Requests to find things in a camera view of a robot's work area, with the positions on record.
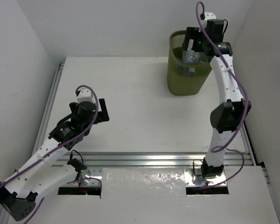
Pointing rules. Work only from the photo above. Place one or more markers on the olive green mesh bin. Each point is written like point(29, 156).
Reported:
point(184, 79)

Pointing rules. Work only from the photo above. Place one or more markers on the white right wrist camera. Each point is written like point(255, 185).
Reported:
point(204, 17)

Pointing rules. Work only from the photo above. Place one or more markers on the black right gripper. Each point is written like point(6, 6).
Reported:
point(190, 34)

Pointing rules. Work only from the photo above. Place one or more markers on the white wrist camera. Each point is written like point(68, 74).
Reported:
point(84, 95)
point(204, 17)

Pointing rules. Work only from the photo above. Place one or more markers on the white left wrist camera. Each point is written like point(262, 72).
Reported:
point(84, 95)

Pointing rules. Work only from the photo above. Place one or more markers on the aluminium frame rail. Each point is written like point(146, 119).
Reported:
point(148, 125)

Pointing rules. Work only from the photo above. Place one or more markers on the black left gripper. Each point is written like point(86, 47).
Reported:
point(103, 110)

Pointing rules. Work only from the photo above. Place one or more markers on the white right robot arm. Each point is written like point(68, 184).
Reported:
point(227, 118)

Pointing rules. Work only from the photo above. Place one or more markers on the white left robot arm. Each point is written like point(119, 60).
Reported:
point(22, 193)

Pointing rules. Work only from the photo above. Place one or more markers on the clear bottle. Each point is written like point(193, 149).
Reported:
point(192, 57)

